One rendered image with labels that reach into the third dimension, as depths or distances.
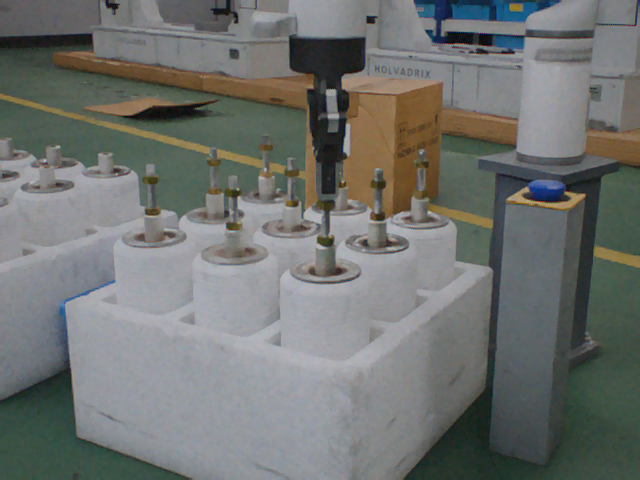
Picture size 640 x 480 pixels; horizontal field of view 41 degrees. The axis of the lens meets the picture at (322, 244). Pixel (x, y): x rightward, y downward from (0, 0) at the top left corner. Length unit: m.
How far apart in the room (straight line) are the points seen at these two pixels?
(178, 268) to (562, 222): 0.43
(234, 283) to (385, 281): 0.17
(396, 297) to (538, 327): 0.16
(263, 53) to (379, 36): 0.73
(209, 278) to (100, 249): 0.40
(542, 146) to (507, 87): 1.90
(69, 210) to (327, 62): 0.59
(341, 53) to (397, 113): 1.16
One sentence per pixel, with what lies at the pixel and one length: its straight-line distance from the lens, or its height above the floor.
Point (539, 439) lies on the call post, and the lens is 1.05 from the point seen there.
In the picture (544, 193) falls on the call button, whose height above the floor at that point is 0.32.
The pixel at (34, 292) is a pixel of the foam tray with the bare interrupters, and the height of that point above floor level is 0.13.
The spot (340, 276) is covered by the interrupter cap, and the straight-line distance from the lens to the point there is 0.88.
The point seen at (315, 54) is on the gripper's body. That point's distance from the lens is 0.82.
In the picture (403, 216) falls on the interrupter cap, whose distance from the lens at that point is 1.11.
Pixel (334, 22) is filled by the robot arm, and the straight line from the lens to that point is 0.81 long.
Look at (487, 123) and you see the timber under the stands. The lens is 3.09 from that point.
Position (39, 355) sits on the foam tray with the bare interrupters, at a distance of 1.27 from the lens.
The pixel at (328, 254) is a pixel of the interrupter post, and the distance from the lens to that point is 0.88.
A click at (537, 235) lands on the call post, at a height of 0.28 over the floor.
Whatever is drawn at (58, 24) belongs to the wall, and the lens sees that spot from 7.68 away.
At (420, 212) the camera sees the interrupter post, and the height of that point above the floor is 0.27.
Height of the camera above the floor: 0.55
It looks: 17 degrees down
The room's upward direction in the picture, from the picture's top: straight up
